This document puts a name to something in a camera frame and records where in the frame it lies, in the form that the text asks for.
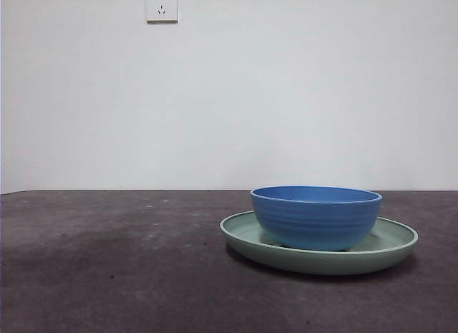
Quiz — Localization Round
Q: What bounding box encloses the blue ribbed bowl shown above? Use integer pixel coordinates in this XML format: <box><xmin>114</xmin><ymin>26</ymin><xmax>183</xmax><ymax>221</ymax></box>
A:
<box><xmin>249</xmin><ymin>185</ymin><xmax>383</xmax><ymax>251</ymax></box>

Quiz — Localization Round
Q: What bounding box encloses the green round plate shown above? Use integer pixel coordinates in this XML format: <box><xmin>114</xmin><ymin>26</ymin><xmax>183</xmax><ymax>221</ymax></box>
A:
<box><xmin>219</xmin><ymin>210</ymin><xmax>419</xmax><ymax>276</ymax></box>

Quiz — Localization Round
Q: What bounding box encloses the white wall power socket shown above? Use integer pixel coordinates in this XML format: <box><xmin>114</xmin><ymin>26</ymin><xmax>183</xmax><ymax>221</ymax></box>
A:
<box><xmin>145</xmin><ymin>0</ymin><xmax>179</xmax><ymax>25</ymax></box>

